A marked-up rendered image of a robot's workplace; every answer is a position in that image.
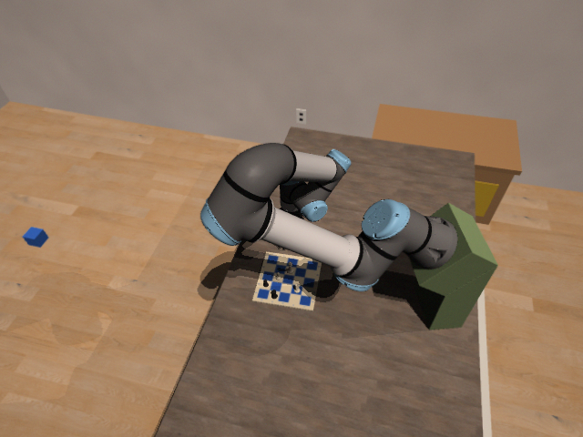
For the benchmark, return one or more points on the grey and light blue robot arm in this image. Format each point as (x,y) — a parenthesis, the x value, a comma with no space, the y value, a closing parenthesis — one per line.
(239,207)

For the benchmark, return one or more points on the blue and white chessboard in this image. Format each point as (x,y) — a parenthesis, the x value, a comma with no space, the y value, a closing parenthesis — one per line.
(306,273)

